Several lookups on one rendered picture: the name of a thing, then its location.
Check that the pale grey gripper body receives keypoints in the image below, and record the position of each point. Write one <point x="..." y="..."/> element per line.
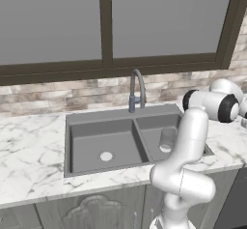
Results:
<point x="244" y="122"/>

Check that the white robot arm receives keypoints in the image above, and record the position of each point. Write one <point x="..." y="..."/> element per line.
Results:
<point x="188" y="149"/>

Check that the grey cup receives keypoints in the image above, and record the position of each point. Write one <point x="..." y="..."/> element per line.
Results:
<point x="167" y="137"/>

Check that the grey curved sink tap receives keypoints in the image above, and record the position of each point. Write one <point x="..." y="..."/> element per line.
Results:
<point x="132" y="104"/>

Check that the grey double basin sink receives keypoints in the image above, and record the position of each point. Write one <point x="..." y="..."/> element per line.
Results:
<point x="106" y="136"/>

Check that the dark grey dishwasher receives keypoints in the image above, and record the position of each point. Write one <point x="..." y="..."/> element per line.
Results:
<point x="234" y="204"/>

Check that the dark framed window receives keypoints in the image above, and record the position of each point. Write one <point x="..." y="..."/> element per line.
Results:
<point x="106" y="23"/>

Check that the grey carved cupboard door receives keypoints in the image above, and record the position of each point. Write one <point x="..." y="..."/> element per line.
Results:
<point x="93" y="210"/>

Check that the grey plain cupboard door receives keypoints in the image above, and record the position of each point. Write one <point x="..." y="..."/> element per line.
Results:
<point x="17" y="218"/>

